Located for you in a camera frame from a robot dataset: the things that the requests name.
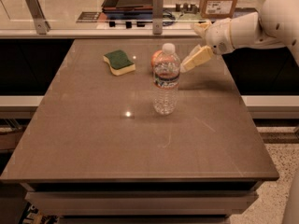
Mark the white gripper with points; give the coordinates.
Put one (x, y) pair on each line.
(219, 35)

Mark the orange red apple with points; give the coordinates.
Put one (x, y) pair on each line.
(154, 57)

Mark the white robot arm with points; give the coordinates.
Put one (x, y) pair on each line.
(275, 24)

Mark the brown cardboard box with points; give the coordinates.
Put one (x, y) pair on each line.
(217, 9)

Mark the clear plastic water bottle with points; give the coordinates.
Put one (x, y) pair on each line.
(165, 80)

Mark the green yellow sponge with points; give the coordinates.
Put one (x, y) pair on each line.
(119, 62)

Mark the glass barrier panel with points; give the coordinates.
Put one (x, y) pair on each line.
(96, 17)

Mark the grey table drawer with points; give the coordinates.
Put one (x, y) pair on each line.
(98, 203)

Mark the middle metal glass bracket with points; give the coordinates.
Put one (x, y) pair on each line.
(157, 17)

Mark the metal glass bracket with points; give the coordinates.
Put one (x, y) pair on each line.
(41, 24)
(157, 17)

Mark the left metal glass bracket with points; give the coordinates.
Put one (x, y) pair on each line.
(41, 24)

